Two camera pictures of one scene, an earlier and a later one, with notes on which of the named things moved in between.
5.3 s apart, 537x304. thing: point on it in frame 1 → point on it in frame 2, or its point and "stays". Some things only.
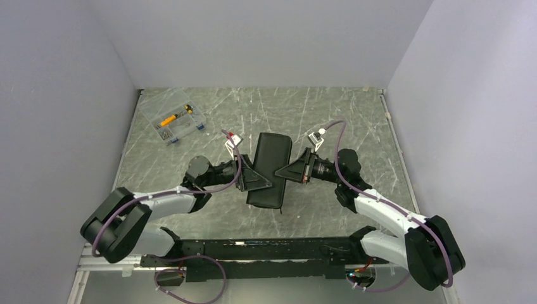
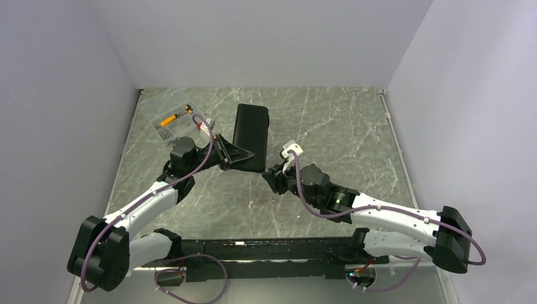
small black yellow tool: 189,108 stays
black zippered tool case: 272,154 → 251,133
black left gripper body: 225,173 → 211,160
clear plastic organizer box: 173,115 stays
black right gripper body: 321,169 → 292,175
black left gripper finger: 251,180 → 228,153
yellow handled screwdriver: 167,121 stays
